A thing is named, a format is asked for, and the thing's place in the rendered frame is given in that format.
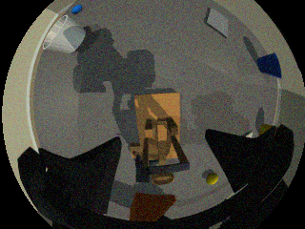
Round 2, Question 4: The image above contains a blue cup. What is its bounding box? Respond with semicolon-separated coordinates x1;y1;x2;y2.
256;53;282;79

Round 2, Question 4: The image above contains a yellow ball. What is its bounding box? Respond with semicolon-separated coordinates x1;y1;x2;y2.
206;173;218;184

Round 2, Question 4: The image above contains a small wooden catapult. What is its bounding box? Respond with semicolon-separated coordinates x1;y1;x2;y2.
130;92;190;186

